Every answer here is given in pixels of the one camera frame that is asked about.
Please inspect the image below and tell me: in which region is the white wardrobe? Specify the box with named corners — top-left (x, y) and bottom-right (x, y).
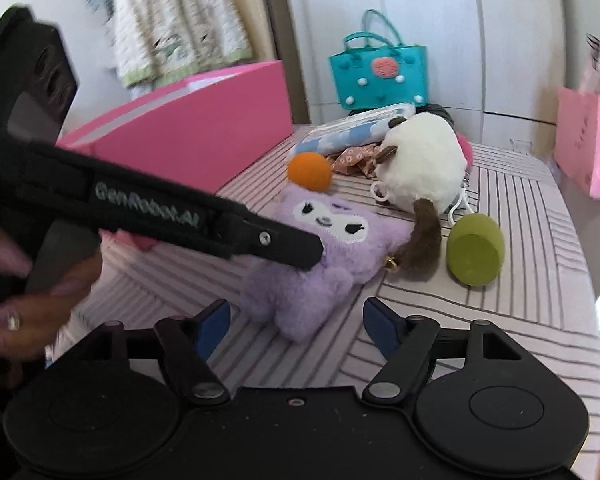
top-left (280, 0), bottom-right (576, 161)

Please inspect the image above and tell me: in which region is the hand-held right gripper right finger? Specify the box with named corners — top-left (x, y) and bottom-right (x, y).
top-left (361, 297), bottom-right (524, 405)

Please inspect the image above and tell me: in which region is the cream green knit cardigan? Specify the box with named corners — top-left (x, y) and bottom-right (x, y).
top-left (102, 0), bottom-right (254, 89)

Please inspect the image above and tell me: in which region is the black suitcase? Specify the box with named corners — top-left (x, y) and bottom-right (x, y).
top-left (349, 102), bottom-right (456, 126)

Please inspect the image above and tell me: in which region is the metal wall hook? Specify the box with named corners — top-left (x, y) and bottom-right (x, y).
top-left (585, 15), bottom-right (600, 63)

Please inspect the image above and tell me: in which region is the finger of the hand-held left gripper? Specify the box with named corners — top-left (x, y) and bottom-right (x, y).
top-left (212, 203), bottom-right (326, 272)

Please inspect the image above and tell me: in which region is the pink storage box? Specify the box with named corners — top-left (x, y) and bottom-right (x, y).
top-left (55, 60), bottom-right (295, 252)

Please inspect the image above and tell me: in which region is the blue white plastic packet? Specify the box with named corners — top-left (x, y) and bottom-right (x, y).
top-left (287, 101), bottom-right (417, 158)

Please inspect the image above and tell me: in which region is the orange plush ball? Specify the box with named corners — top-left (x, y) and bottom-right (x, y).
top-left (287, 152), bottom-right (334, 193)

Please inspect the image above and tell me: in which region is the person's left hand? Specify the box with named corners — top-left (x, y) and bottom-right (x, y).
top-left (0, 210), bottom-right (104, 361)

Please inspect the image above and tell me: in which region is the purple plush toy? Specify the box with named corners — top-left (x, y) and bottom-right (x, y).
top-left (242, 183), bottom-right (415, 345)

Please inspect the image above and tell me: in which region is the teal felt handbag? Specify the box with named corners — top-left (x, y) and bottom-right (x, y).
top-left (328, 9), bottom-right (427, 110)

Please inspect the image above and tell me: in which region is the pink paper bag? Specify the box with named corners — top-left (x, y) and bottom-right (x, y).
top-left (552, 50), bottom-right (600, 201)

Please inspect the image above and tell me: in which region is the white plush dog toy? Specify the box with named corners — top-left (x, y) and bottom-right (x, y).
top-left (370, 112), bottom-right (476, 281)

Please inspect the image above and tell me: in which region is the floral patterned cloth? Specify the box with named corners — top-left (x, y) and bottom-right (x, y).
top-left (328, 142), bottom-right (381, 179)

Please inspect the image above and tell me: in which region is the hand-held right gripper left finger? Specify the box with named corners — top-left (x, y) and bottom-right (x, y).
top-left (97, 299), bottom-right (232, 407)

